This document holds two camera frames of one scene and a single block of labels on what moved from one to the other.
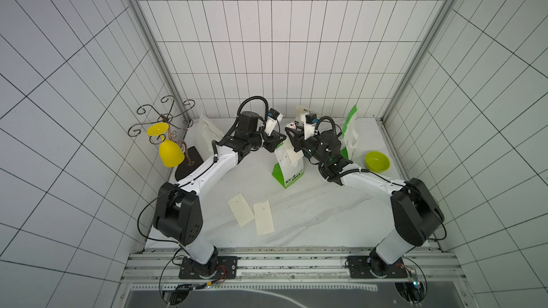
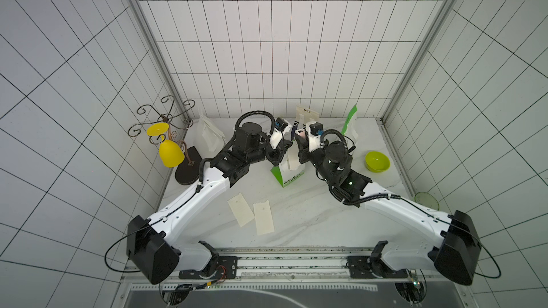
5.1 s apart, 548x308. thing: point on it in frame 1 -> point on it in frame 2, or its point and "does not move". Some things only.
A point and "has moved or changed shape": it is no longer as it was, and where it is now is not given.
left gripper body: x=269 y=141 -> x=274 y=155
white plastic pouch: x=208 y=132 does not move
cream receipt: x=263 y=217 does not move
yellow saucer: x=158 y=128 does not move
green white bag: x=284 y=170 does not move
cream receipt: x=293 y=155 has moved or changed shape
